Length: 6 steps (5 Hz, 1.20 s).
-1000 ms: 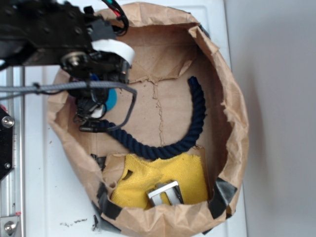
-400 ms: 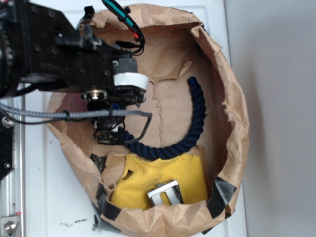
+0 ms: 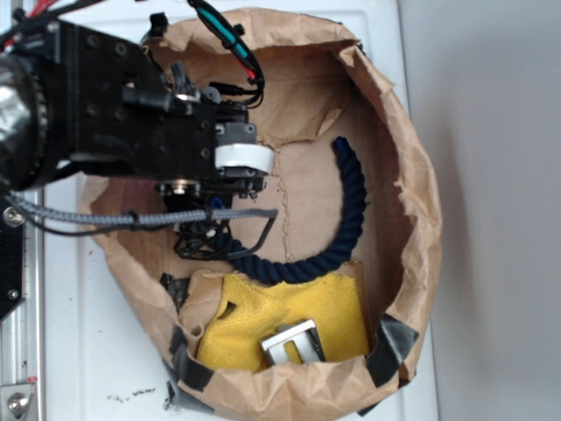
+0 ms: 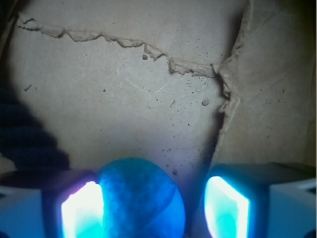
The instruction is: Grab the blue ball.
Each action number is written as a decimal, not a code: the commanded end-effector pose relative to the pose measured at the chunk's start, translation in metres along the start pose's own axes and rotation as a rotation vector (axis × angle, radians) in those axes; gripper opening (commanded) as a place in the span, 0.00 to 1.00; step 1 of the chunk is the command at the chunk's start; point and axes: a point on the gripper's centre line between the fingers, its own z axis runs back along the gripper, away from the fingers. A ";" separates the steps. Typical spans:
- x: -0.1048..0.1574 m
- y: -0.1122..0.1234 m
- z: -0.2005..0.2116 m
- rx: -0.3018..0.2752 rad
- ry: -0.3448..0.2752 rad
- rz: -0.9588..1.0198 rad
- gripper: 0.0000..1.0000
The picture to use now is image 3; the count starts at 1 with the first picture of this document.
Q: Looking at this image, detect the silver corner bracket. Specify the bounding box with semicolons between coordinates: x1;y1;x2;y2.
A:
1;383;39;421

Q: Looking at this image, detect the grey braided cable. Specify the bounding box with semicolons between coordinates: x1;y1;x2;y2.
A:
4;192;280;232

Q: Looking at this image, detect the silver metal bracket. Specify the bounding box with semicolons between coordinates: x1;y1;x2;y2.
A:
259;319;326;365

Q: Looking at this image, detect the black red green wire bundle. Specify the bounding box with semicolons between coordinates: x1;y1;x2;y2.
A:
187;0;266;109

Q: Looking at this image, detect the aluminium frame rail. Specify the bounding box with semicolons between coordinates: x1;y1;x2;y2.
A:
1;213;46;420

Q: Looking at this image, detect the yellow cloth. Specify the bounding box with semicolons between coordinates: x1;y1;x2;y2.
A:
196;273;369;373

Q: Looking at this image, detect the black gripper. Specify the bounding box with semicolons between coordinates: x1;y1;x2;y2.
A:
49;22;273;259

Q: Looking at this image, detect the brown paper bag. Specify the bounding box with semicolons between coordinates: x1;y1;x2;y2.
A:
96;7;443;420

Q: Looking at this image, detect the dark navy rope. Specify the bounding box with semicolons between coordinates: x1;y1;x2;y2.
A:
227;136;367;285

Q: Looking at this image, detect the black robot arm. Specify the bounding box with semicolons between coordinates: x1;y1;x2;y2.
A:
1;18;273;260

